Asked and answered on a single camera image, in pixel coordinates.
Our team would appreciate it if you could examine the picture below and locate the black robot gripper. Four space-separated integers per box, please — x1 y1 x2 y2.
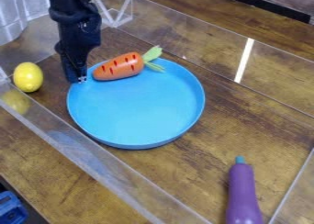
54 6 100 84

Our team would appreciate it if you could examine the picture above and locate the yellow toy lemon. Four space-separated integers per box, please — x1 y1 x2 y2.
14 62 44 93

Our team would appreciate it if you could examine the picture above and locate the blue round tray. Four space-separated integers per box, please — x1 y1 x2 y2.
67 58 205 150

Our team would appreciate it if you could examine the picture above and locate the orange toy carrot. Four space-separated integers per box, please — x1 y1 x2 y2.
92 46 165 81

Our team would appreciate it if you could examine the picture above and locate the white sheer curtain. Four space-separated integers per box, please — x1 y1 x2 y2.
0 0 51 46

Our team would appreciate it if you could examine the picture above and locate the black bar in background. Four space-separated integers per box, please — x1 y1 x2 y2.
234 0 312 24

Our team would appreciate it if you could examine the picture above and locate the blue plastic object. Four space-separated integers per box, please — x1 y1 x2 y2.
0 191 28 224

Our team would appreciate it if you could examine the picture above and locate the purple toy eggplant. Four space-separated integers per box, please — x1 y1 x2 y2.
226 156 263 224

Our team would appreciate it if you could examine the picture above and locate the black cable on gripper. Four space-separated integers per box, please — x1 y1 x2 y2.
48 6 103 33

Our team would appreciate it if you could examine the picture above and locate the clear acrylic enclosure wall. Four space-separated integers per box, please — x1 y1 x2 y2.
0 0 314 224

